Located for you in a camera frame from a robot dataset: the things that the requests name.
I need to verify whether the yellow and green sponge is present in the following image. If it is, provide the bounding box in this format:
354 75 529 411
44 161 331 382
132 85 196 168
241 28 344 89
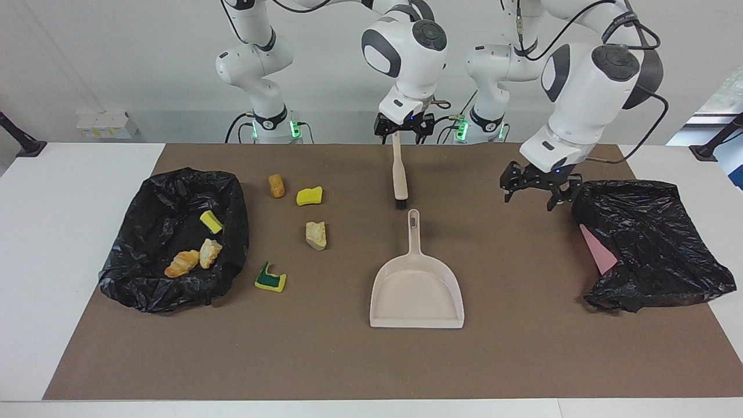
254 261 287 293

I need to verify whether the white wall socket box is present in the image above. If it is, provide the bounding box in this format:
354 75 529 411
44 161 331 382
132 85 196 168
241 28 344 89
75 110 140 140

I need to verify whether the black base cable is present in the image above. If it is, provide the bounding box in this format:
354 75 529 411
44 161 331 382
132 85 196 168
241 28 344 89
432 87 479 145
224 112 256 145

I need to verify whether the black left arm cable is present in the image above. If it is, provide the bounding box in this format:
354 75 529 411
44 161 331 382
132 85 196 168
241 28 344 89
500 0 670 167

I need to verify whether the beige hand brush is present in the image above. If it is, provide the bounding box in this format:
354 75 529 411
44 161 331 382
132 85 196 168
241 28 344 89
392 132 409 210

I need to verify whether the black right base cable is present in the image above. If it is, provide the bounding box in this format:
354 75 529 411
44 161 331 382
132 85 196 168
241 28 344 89
224 112 256 145

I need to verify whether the brown table mat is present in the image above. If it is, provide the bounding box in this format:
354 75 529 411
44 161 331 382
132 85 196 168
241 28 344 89
42 143 743 401

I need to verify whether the orange toy croissant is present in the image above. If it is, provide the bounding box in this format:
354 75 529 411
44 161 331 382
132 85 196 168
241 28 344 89
164 250 201 279

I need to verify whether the black left base cable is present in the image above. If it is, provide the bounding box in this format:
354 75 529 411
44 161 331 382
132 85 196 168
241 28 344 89
432 87 479 145

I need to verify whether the beige plastic dustpan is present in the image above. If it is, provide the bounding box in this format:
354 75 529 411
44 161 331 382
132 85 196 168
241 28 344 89
370 209 465 330

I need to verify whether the crumpled black trash bag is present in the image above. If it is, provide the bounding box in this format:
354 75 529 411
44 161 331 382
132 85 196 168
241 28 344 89
571 179 737 314

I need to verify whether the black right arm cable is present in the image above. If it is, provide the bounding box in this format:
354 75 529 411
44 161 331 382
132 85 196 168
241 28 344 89
221 0 375 44

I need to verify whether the black clamp stand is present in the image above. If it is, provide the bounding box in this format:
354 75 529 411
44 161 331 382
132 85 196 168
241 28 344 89
0 110 48 158
689 112 743 162

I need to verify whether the pink bin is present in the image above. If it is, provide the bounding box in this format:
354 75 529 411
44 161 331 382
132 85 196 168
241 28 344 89
579 224 619 276

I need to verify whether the open black trash bag bin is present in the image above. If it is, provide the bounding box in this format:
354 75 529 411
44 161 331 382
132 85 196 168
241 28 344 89
98 167 250 314

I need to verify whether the pale bread chunk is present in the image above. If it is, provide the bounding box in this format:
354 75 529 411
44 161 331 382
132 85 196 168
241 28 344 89
199 238 223 269
305 221 328 251

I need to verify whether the small yellow sponge piece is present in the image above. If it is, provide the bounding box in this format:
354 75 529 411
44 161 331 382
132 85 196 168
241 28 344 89
200 210 225 235

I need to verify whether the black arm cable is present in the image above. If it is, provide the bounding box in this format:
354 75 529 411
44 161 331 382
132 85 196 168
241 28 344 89
221 0 375 44
500 0 670 167

